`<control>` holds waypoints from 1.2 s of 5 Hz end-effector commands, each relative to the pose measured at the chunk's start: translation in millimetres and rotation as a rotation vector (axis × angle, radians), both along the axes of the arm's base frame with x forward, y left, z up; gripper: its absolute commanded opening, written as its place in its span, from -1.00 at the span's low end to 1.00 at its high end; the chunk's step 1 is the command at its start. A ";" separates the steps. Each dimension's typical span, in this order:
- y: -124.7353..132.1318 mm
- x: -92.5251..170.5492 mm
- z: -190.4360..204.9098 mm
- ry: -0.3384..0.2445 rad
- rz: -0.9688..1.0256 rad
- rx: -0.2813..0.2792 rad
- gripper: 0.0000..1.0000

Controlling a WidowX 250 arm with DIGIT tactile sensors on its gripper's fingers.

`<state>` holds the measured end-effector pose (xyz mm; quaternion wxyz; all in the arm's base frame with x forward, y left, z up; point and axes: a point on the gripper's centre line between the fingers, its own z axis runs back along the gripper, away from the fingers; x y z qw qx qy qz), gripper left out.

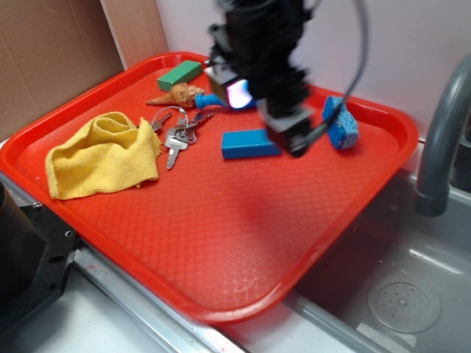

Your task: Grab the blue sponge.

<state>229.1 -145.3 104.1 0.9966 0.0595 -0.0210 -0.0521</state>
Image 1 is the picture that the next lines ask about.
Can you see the brown cardboard panel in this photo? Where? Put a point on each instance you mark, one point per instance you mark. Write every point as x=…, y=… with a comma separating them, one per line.
x=52, y=51

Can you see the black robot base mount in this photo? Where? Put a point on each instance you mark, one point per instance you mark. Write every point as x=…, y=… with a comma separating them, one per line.
x=37, y=249

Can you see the bunch of silver keys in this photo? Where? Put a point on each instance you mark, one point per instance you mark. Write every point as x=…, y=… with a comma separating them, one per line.
x=183, y=134

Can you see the blue rectangular block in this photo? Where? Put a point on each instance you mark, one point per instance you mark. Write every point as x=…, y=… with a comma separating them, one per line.
x=247, y=144

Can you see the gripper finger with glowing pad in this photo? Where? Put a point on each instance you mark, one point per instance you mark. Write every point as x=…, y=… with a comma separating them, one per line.
x=228, y=86
x=289, y=132

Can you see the grey faucet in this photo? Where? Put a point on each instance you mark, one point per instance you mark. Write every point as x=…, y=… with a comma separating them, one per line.
x=445, y=160

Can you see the green rectangular block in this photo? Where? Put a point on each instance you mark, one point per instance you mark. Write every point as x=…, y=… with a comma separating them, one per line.
x=182, y=73

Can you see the red plastic tray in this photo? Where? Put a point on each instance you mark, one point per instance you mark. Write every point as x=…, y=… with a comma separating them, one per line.
x=218, y=240

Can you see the grey plastic sink basin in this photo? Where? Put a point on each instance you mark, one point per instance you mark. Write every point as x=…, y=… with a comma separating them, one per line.
x=395, y=280

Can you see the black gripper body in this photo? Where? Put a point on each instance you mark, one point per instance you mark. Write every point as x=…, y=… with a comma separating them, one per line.
x=256, y=41

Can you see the yellow cloth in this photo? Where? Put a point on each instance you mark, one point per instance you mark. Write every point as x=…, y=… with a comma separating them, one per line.
x=107, y=155

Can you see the tan conch seashell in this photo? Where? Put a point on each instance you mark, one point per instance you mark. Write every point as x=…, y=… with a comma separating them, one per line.
x=181, y=95

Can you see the blue sponge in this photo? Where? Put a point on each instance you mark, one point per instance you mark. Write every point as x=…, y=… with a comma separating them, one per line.
x=343, y=132

